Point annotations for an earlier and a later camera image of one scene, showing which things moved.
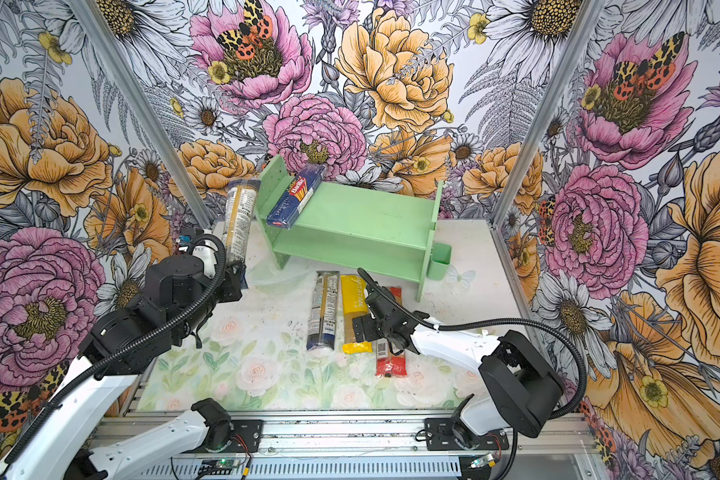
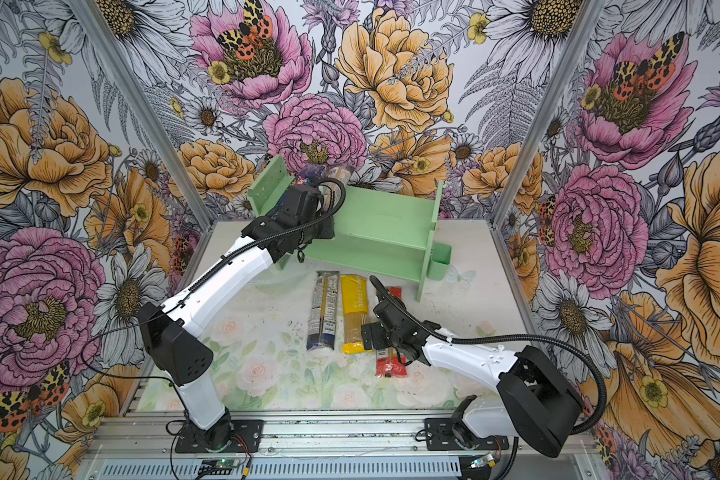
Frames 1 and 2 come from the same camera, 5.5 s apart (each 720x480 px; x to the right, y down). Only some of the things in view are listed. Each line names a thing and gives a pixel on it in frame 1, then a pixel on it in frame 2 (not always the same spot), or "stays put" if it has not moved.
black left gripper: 231,288 -> 326,231
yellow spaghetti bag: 354,303 stays put
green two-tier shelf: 387,232 stays put
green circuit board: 216,467 stays put
